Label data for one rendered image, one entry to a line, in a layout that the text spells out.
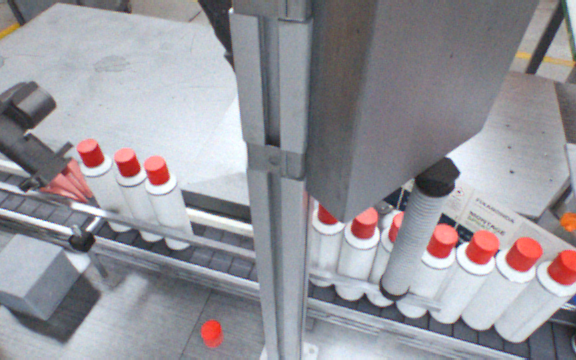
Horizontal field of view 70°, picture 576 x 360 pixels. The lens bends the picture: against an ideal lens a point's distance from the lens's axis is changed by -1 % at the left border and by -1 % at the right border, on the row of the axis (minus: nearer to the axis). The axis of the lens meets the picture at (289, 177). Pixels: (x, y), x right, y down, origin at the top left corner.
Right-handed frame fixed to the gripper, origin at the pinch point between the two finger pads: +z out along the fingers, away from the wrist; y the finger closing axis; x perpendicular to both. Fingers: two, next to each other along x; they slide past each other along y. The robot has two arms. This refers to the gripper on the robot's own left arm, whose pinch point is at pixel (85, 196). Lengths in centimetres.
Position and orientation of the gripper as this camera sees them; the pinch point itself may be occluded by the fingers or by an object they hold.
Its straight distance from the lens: 86.5
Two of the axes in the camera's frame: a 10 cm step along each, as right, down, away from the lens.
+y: 3.0, -7.1, 6.4
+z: 6.0, 6.6, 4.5
